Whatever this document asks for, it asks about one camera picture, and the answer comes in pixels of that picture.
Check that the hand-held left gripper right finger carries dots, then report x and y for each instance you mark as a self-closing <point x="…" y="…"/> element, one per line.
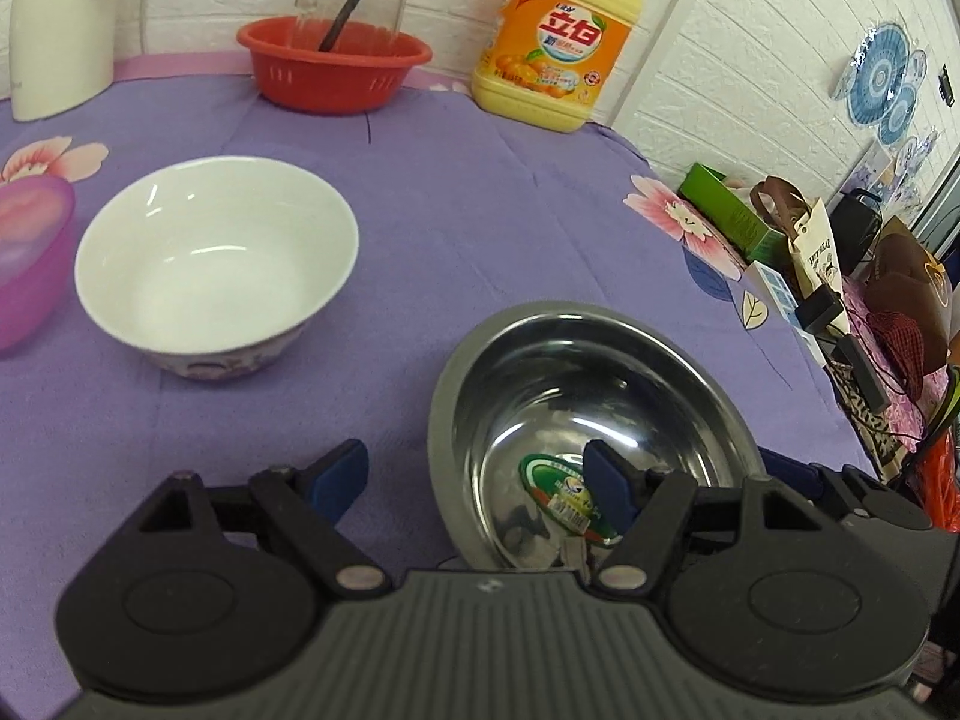
<point x="609" y="476"/>

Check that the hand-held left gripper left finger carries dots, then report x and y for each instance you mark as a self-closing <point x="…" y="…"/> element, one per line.
<point x="337" y="469"/>

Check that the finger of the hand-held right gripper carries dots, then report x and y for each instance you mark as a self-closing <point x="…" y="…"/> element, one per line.
<point x="787" y="469"/>

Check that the stainless steel bowl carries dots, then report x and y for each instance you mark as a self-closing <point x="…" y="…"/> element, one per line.
<point x="600" y="390"/>

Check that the patterned cloth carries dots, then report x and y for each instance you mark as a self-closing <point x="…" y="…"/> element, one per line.
<point x="892" y="427"/>

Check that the long black adapter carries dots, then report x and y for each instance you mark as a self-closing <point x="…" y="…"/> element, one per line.
<point x="862" y="371"/>

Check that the orange plastic bag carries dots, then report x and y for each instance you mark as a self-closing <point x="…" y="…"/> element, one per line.
<point x="943" y="480"/>

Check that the small black adapter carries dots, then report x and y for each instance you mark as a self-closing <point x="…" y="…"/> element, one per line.
<point x="819" y="309"/>

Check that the blue and white box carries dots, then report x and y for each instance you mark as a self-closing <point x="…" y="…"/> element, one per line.
<point x="772" y="296"/>

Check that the white printed tote bag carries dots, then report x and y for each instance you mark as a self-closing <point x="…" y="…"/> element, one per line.
<point x="817" y="247"/>

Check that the white patterned ceramic bowl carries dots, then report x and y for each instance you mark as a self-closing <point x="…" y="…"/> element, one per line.
<point x="210" y="255"/>

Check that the brown handbag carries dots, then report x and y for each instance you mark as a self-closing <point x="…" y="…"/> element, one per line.
<point x="776" y="202"/>

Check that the purple floral tablecloth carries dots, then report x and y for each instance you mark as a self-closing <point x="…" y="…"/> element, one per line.
<point x="450" y="225"/>

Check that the green cardboard box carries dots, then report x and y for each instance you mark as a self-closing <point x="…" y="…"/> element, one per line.
<point x="720" y="202"/>

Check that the pink plastic bowl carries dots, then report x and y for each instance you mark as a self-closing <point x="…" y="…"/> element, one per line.
<point x="30" y="262"/>

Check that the medium blue paper fan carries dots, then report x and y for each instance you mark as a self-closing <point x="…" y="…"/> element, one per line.
<point x="898" y="114"/>

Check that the red plastic basket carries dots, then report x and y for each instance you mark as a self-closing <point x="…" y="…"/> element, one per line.
<point x="322" y="82"/>

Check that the large blue paper fan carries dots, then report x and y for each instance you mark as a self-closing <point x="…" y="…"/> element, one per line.
<point x="877" y="71"/>

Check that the yellow detergent bottle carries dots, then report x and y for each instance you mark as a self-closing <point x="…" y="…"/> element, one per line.
<point x="555" y="37"/>

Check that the white thermos jug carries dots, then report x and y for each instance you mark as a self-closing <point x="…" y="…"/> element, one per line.
<point x="52" y="37"/>

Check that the wall picture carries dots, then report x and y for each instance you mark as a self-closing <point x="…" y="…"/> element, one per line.
<point x="881" y="172"/>

